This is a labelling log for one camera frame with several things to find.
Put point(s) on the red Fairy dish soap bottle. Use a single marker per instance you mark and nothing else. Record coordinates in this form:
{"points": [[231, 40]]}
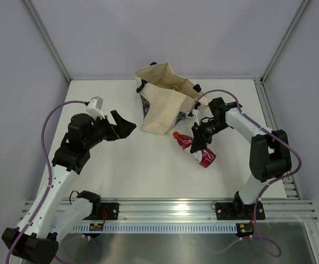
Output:
{"points": [[204, 157]]}

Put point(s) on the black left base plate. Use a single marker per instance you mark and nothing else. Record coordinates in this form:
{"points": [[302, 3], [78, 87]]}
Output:
{"points": [[106, 210]]}

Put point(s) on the green bottle white cap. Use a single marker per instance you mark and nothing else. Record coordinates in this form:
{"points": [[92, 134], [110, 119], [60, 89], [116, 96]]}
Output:
{"points": [[204, 101]]}

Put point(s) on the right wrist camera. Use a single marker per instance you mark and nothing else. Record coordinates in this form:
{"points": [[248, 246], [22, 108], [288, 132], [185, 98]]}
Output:
{"points": [[194, 114]]}

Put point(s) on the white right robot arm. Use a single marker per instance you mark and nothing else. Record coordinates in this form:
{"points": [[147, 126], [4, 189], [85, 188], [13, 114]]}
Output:
{"points": [[269, 157]]}

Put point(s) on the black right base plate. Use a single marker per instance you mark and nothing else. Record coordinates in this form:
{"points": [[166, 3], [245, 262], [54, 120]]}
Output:
{"points": [[226, 211]]}

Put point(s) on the left aluminium frame post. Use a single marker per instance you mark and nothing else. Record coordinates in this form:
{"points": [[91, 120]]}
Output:
{"points": [[41, 29]]}

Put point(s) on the aluminium mounting rail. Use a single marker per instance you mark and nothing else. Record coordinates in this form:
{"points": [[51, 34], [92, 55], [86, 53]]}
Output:
{"points": [[203, 210]]}

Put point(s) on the aluminium frame post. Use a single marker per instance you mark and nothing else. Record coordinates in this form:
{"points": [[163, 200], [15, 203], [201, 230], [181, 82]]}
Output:
{"points": [[41, 29], [300, 12]]}

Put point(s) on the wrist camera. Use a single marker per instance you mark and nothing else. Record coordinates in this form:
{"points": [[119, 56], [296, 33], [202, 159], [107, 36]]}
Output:
{"points": [[94, 108], [194, 114]]}

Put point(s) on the right aluminium frame post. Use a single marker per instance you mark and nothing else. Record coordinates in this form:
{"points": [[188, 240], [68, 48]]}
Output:
{"points": [[300, 12]]}

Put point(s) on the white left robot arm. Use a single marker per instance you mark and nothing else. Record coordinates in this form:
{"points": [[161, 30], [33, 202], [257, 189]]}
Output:
{"points": [[38, 235]]}

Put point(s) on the beige canvas tote bag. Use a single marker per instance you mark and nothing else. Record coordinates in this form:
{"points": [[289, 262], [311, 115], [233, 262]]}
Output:
{"points": [[163, 107]]}

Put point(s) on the white slotted cable duct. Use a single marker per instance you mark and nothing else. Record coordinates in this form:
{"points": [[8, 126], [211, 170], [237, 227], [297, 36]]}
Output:
{"points": [[155, 228]]}

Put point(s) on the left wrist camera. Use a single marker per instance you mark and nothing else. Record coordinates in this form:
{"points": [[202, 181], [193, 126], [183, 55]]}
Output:
{"points": [[94, 108]]}

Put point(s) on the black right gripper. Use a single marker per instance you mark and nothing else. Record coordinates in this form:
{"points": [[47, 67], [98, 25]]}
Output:
{"points": [[199, 137]]}

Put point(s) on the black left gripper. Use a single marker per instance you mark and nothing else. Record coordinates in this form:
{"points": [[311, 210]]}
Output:
{"points": [[125, 127]]}

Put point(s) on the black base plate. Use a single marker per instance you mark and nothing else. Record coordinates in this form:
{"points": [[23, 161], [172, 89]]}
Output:
{"points": [[106, 210], [226, 211]]}

